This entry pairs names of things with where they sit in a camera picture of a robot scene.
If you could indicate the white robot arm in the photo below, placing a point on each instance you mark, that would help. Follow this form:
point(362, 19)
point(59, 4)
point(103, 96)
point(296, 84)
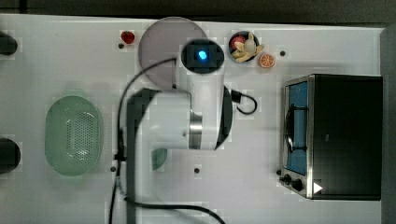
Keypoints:
point(194, 114)

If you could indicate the black toaster oven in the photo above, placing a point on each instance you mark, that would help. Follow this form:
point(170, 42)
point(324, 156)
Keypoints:
point(332, 137)

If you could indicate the plush banana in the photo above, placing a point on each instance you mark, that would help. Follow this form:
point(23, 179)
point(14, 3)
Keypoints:
point(248, 50)

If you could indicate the grey round plate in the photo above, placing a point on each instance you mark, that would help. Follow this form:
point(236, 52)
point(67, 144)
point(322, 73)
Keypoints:
point(162, 41)

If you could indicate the red apple toy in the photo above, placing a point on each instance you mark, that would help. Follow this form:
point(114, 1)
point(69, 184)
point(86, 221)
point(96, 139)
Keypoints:
point(237, 38)

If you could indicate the orange slice toy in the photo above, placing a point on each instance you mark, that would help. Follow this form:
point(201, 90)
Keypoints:
point(267, 60)

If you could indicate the blue bowl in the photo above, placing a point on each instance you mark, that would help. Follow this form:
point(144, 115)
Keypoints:
point(245, 34)

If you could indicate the green oval colander basket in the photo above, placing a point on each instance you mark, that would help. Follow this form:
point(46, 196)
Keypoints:
point(74, 136)

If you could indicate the black cylinder lower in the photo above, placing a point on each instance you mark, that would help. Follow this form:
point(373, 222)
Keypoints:
point(10, 156)

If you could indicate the black cylinder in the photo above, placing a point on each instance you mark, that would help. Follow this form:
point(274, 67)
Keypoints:
point(10, 156)
point(8, 44)

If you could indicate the black cylinder upper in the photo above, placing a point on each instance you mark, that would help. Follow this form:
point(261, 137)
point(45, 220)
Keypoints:
point(8, 44)

